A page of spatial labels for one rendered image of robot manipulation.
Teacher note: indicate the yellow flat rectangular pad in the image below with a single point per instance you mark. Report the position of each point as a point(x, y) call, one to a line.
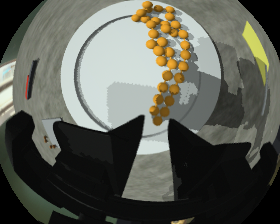
point(256, 48)

